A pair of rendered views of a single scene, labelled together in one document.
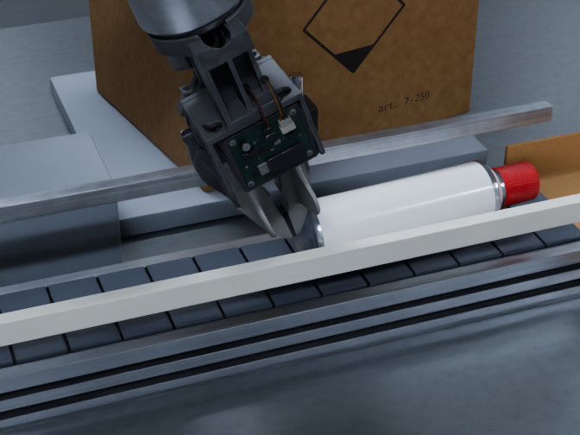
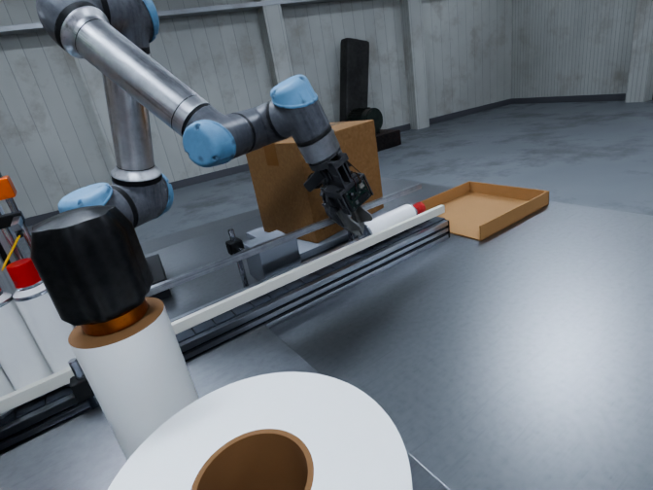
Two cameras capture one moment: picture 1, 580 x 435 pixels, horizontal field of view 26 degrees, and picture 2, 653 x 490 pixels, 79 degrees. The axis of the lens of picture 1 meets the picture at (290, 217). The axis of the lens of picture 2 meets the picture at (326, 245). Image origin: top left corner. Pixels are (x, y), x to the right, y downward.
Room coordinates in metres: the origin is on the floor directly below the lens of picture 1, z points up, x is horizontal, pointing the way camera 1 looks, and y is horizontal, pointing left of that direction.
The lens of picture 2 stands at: (-0.02, 0.23, 1.25)
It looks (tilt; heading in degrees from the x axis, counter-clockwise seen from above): 22 degrees down; 350
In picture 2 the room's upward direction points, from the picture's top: 10 degrees counter-clockwise
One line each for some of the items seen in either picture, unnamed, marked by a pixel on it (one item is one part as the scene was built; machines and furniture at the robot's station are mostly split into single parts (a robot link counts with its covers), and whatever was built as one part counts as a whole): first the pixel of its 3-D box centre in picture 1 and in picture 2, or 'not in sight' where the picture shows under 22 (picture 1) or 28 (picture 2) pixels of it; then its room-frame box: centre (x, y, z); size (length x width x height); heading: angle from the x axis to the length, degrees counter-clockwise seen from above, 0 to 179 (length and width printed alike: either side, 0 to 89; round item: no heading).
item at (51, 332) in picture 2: not in sight; (50, 323); (0.59, 0.56, 0.98); 0.05 x 0.05 x 0.20
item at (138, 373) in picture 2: not in sight; (131, 351); (0.36, 0.38, 1.03); 0.09 x 0.09 x 0.30
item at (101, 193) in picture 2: not in sight; (95, 216); (0.98, 0.57, 1.05); 0.13 x 0.12 x 0.14; 141
